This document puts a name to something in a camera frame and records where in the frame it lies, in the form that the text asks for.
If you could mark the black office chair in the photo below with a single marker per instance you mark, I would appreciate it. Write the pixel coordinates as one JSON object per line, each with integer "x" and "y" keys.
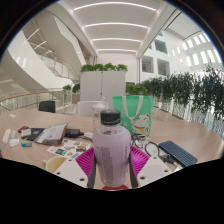
{"x": 47, "y": 106}

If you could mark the small teal item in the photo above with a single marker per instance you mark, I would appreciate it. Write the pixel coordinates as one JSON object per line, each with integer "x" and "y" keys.
{"x": 26, "y": 144}

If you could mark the purple drink bottle black cap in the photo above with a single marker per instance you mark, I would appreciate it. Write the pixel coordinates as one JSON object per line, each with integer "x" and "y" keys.
{"x": 111, "y": 153}

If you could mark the black flat tablet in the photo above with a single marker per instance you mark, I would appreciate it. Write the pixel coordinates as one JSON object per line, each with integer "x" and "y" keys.
{"x": 36, "y": 133}

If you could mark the tall white cabinet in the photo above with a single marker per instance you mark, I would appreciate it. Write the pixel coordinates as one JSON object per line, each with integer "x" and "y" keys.
{"x": 101, "y": 88}

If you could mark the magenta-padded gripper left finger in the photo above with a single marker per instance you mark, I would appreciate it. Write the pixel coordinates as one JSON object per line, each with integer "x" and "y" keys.
{"x": 83, "y": 163}

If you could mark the small red-black item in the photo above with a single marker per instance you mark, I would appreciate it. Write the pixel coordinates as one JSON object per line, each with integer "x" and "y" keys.
{"x": 23, "y": 129}

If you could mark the white computer mouse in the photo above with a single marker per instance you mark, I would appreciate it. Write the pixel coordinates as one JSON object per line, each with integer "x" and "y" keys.
{"x": 14, "y": 142}

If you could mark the clear plastic water bottle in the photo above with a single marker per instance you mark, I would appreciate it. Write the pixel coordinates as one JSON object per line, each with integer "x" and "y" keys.
{"x": 96, "y": 116}

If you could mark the small white paper sheet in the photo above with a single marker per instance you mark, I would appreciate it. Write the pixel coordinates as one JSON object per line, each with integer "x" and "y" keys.
{"x": 12, "y": 115}

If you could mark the green cat-print tote bag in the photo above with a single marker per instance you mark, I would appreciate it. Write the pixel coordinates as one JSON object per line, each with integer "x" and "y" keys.
{"x": 141, "y": 113}

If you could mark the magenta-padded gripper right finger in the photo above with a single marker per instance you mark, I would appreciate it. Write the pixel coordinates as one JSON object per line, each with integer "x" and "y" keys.
{"x": 141, "y": 160}

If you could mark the dark blue keyboard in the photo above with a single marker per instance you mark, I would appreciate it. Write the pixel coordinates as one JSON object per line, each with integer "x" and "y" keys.
{"x": 177, "y": 153}

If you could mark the white power strip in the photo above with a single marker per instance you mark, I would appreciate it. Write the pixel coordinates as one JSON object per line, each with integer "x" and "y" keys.
{"x": 6, "y": 136}

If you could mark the colourful sticker sheet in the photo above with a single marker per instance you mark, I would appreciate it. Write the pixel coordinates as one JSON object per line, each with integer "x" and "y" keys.
{"x": 68, "y": 149}

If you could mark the white chair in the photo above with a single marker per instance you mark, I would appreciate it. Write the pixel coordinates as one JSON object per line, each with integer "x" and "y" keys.
{"x": 85, "y": 109}

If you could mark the small black box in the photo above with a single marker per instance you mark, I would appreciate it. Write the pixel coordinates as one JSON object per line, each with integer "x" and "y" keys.
{"x": 74, "y": 132}

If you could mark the leafy cabinet planter plants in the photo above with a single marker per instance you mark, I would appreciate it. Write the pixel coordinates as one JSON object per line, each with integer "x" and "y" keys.
{"x": 103, "y": 67}

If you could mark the tall green tree hedge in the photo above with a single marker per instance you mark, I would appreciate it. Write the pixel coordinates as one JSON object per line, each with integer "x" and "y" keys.
{"x": 186, "y": 90}

